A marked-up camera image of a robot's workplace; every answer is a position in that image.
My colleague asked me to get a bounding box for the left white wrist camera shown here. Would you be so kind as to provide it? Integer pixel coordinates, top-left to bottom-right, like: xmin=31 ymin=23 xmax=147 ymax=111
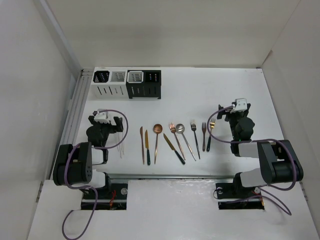
xmin=93 ymin=109 xmax=109 ymax=124

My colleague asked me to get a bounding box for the gold knife green handle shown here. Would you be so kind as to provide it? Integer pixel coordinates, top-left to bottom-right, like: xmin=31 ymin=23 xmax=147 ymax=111
xmin=145 ymin=130 xmax=151 ymax=166

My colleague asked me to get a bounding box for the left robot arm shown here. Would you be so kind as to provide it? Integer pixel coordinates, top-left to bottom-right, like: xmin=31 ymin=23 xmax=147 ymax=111
xmin=53 ymin=112 xmax=124 ymax=199

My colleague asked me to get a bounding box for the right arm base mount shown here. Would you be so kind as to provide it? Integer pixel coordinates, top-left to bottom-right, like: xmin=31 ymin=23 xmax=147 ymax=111
xmin=215 ymin=182 xmax=265 ymax=210

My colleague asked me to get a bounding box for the rose gold knife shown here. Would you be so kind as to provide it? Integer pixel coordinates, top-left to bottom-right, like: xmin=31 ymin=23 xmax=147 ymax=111
xmin=139 ymin=126 xmax=145 ymax=165

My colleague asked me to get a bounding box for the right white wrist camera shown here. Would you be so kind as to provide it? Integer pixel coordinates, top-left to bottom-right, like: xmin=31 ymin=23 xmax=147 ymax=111
xmin=230 ymin=98 xmax=251 ymax=113

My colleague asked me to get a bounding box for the rose gold fork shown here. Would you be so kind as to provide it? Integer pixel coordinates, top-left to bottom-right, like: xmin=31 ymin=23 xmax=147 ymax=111
xmin=169 ymin=122 xmax=186 ymax=160

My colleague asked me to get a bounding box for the silver fork black handle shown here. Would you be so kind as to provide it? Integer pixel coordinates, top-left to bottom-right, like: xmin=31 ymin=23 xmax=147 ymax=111
xmin=190 ymin=120 xmax=201 ymax=159

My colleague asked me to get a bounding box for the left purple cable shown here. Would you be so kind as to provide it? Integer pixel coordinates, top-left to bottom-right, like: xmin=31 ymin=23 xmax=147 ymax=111
xmin=61 ymin=109 xmax=129 ymax=240

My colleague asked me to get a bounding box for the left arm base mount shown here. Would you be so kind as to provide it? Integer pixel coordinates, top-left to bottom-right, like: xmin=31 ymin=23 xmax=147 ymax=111
xmin=80 ymin=182 xmax=128 ymax=211

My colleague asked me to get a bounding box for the copper small fork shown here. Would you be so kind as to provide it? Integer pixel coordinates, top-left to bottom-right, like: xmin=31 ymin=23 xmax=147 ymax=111
xmin=201 ymin=122 xmax=207 ymax=152

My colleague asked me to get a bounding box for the gold knife dark handle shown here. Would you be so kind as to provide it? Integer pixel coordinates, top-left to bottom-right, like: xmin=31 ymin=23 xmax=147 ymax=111
xmin=163 ymin=133 xmax=186 ymax=165

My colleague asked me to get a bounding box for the aluminium rail front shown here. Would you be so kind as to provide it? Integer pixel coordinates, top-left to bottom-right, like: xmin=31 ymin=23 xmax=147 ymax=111
xmin=108 ymin=173 xmax=235 ymax=180

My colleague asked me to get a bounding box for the white utensil caddy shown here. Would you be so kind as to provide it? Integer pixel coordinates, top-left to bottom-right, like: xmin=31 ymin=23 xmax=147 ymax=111
xmin=90 ymin=70 xmax=129 ymax=100

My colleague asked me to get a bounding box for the black utensil caddy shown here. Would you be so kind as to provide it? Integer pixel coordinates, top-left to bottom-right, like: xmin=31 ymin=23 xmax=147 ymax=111
xmin=125 ymin=70 xmax=162 ymax=99

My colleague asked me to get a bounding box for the silver spoon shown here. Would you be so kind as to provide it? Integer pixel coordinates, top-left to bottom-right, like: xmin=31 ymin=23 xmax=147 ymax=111
xmin=176 ymin=123 xmax=196 ymax=161

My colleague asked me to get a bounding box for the white chopstick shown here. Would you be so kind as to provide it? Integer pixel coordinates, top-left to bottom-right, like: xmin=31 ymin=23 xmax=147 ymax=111
xmin=116 ymin=132 xmax=122 ymax=158
xmin=121 ymin=132 xmax=125 ymax=156

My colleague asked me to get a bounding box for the gold fork green handle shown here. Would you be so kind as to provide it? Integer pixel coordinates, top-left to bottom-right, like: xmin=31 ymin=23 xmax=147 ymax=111
xmin=206 ymin=118 xmax=216 ymax=152

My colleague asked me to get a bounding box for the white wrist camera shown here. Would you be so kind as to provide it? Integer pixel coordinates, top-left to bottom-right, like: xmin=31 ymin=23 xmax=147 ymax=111
xmin=230 ymin=98 xmax=251 ymax=113
xmin=93 ymin=109 xmax=109 ymax=124

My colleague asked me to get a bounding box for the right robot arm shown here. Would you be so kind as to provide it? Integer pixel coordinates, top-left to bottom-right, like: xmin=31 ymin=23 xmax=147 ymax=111
xmin=217 ymin=103 xmax=304 ymax=197

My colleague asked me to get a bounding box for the aluminium frame left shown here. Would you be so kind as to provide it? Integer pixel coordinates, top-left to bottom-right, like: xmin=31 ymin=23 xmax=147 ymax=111
xmin=47 ymin=68 xmax=94 ymax=180

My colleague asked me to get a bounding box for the copper spoon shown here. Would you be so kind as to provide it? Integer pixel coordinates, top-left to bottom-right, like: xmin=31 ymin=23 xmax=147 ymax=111
xmin=153 ymin=123 xmax=163 ymax=164

